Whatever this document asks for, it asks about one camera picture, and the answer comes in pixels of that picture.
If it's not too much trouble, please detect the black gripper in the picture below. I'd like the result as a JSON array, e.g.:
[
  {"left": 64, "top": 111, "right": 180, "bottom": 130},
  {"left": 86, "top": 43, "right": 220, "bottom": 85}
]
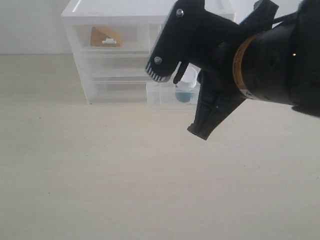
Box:
[{"left": 173, "top": 9, "right": 258, "bottom": 140}]

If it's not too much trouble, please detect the teal bottle with white cap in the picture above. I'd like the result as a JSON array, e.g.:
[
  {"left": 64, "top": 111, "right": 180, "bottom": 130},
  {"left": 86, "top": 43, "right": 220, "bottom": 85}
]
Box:
[{"left": 174, "top": 67, "right": 198, "bottom": 104}]

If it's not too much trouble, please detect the yellow cheese wedge toy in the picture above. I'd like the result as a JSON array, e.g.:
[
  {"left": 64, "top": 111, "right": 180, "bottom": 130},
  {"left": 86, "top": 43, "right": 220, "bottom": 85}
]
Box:
[{"left": 90, "top": 25, "right": 123, "bottom": 47}]

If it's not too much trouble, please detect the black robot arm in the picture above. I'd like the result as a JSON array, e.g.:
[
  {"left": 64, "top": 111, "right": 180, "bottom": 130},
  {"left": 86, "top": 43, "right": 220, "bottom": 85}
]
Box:
[{"left": 167, "top": 0, "right": 320, "bottom": 140}]

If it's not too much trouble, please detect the bottom wide translucent drawer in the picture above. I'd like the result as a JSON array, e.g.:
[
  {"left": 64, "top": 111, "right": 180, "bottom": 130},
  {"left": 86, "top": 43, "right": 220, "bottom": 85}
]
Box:
[{"left": 86, "top": 81, "right": 147, "bottom": 102}]

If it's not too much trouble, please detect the wide translucent drawer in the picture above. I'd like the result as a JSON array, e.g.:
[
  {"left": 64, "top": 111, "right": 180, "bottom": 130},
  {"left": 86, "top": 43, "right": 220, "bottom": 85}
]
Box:
[
  {"left": 86, "top": 81, "right": 147, "bottom": 102},
  {"left": 85, "top": 55, "right": 148, "bottom": 78}
]

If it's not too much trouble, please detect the white plastic drawer cabinet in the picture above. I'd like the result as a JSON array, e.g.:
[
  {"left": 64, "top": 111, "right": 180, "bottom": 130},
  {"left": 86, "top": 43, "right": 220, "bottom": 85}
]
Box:
[{"left": 60, "top": 0, "right": 236, "bottom": 106}]

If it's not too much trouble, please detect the middle wide translucent drawer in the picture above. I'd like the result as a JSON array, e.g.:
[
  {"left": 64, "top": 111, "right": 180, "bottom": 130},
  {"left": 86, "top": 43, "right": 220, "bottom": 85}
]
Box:
[{"left": 85, "top": 55, "right": 148, "bottom": 78}]

